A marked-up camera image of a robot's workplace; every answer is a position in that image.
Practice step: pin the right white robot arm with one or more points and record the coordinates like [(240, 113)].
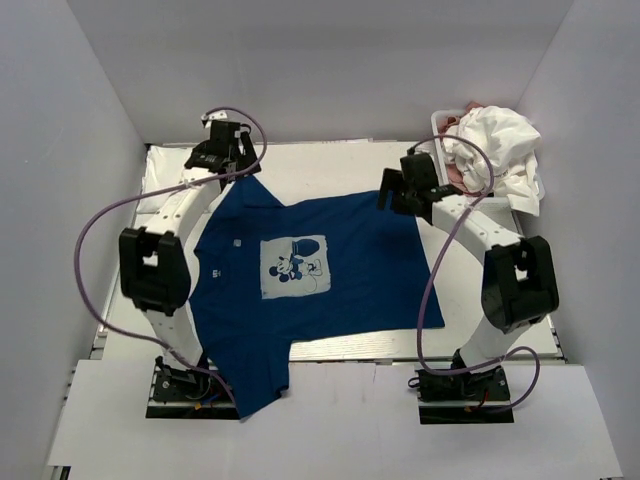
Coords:
[(518, 288)]

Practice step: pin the pink clothes in basket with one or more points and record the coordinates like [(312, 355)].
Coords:
[(463, 165)]

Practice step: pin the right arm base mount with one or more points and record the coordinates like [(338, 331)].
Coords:
[(465, 400)]

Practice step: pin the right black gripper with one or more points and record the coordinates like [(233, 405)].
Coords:
[(392, 181)]

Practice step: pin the white t shirt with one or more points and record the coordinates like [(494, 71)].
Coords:
[(164, 169), (512, 163)]

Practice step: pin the blue t shirt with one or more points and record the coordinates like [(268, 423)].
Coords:
[(271, 275)]

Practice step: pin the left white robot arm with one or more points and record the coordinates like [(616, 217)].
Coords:
[(154, 271)]

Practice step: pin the white folded t shirt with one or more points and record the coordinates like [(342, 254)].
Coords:
[(164, 169)]

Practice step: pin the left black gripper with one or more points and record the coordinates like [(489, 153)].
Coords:
[(247, 163)]

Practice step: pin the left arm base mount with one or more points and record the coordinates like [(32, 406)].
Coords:
[(187, 395)]

